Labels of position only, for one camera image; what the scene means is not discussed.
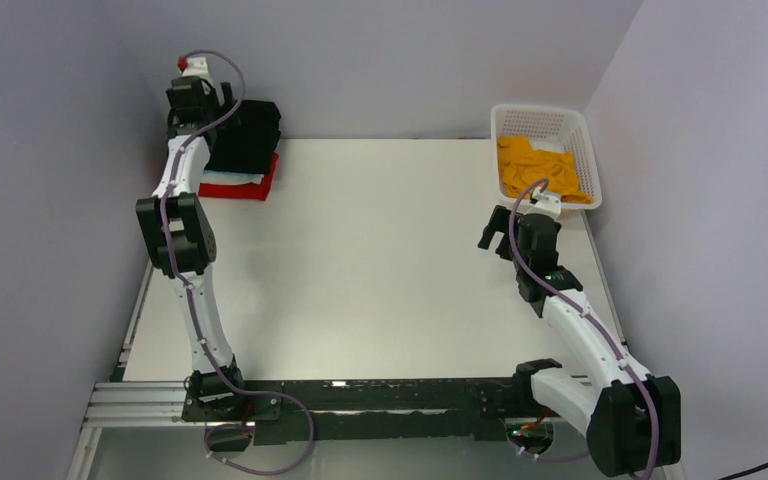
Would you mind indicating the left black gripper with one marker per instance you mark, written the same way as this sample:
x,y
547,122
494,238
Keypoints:
x,y
228,105

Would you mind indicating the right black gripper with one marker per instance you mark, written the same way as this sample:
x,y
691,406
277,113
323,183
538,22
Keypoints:
x,y
498,223

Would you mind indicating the black t shirt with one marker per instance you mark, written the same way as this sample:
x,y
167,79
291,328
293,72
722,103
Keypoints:
x,y
246,143

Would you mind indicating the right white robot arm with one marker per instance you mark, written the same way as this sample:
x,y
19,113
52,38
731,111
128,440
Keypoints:
x,y
630,418

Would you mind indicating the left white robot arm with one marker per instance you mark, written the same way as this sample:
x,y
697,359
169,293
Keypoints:
x,y
182,246

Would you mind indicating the folded white t shirt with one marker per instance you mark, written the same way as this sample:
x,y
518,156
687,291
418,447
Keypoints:
x,y
213,177

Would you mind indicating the orange t shirt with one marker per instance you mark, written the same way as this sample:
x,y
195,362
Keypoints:
x,y
520,165

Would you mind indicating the folded red t shirt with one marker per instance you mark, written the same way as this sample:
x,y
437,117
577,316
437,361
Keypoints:
x,y
248,191

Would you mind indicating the white plastic basket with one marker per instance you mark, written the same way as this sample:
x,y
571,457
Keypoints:
x,y
553,129

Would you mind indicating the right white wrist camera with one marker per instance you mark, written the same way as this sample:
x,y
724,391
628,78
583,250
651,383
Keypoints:
x,y
545,203

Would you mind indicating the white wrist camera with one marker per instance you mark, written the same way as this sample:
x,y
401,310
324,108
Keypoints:
x,y
196,66
545,203

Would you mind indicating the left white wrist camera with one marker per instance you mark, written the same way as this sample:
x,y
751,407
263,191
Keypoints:
x,y
196,66

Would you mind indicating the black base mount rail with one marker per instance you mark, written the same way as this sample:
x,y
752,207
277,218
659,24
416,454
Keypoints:
x,y
276,412

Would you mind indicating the aluminium frame rail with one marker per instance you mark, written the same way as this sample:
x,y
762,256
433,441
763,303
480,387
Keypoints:
x,y
118,403

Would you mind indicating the black cable corner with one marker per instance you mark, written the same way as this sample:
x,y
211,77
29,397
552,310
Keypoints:
x,y
747,472

